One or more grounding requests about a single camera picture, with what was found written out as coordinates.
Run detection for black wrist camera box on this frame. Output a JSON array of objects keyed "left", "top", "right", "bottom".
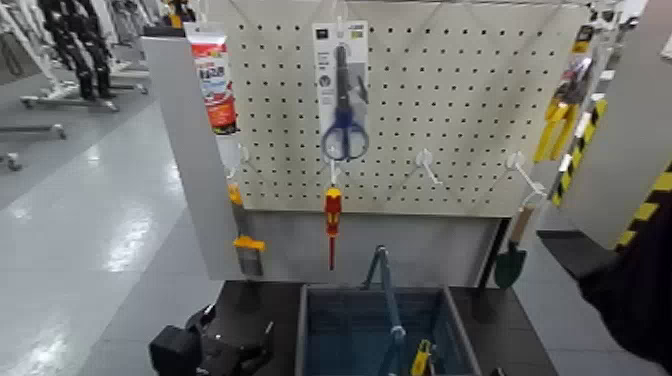
[{"left": 148, "top": 324, "right": 204, "bottom": 376}]

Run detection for blue gray crate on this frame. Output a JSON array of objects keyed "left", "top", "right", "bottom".
[{"left": 294, "top": 283, "right": 483, "bottom": 376}]

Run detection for gray wheeled base leg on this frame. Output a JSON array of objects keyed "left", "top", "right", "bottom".
[{"left": 0, "top": 123, "right": 68, "bottom": 141}]

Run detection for gray side panel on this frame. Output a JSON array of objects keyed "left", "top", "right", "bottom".
[{"left": 141, "top": 35, "right": 248, "bottom": 282}]

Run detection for yellow pliers in package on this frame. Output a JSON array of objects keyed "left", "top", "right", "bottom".
[{"left": 532, "top": 23, "right": 598, "bottom": 164}]

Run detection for black humanoid robot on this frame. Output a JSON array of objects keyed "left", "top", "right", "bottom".
[{"left": 36, "top": 0, "right": 119, "bottom": 101}]

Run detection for black flat base plate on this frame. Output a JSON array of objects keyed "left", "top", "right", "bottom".
[{"left": 537, "top": 229, "right": 621, "bottom": 281}]

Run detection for white pegboard hook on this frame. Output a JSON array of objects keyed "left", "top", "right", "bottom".
[
  {"left": 324, "top": 149, "right": 342, "bottom": 189},
  {"left": 226, "top": 142, "right": 251, "bottom": 181},
  {"left": 415, "top": 148, "right": 444, "bottom": 187},
  {"left": 506, "top": 151, "right": 548, "bottom": 198}
]

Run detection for gray lower back panel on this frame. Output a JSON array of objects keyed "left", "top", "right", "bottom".
[{"left": 240, "top": 209, "right": 504, "bottom": 288}]

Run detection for blue crate handle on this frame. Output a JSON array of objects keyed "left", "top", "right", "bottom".
[{"left": 361, "top": 244, "right": 408, "bottom": 376}]

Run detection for red white sealant tube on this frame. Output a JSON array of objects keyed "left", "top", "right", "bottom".
[{"left": 183, "top": 21, "right": 240, "bottom": 136}]

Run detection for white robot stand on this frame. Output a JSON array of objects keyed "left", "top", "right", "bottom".
[{"left": 0, "top": 0, "right": 122, "bottom": 113}]

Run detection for small yellow tool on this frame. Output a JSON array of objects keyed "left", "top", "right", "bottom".
[{"left": 410, "top": 338, "right": 433, "bottom": 376}]

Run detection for red yellow screwdriver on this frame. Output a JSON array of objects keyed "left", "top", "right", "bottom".
[{"left": 323, "top": 187, "right": 344, "bottom": 272}]

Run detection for white pegboard panel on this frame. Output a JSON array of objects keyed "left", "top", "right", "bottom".
[{"left": 207, "top": 0, "right": 592, "bottom": 219}]

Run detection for gray panel striped edge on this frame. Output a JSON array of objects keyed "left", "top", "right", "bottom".
[{"left": 558, "top": 0, "right": 672, "bottom": 252}]

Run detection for green trowel wooden handle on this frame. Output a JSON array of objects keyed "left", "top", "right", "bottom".
[{"left": 493, "top": 203, "right": 538, "bottom": 290}]

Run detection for yellow paint brush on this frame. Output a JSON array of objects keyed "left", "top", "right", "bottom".
[{"left": 227, "top": 182, "right": 267, "bottom": 277}]

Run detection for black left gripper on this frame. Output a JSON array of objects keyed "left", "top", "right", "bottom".
[{"left": 184, "top": 303, "right": 275, "bottom": 376}]

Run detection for blue scissors in package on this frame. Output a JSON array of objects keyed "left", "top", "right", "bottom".
[{"left": 312, "top": 20, "right": 371, "bottom": 163}]

